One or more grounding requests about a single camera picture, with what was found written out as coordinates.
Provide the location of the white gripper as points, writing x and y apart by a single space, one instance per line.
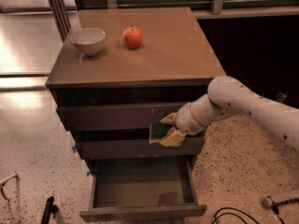
186 119

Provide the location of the green yellow sponge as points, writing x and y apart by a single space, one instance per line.
157 131

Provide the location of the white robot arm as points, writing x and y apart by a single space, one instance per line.
226 97

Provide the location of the middle grey drawer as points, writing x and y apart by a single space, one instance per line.
140 148

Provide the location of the top grey drawer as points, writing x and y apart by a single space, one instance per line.
114 117

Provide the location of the grey drawer cabinet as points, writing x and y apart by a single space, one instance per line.
174 64

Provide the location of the open bottom grey drawer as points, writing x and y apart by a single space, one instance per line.
142 188

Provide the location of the blue tape piece upper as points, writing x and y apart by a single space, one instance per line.
74 149

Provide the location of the red apple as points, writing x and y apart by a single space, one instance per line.
132 37

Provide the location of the white ceramic bowl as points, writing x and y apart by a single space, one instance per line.
89 41

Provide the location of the black object on floor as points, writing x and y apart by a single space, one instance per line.
50 210

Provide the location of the small grey wall box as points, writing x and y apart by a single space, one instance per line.
281 97

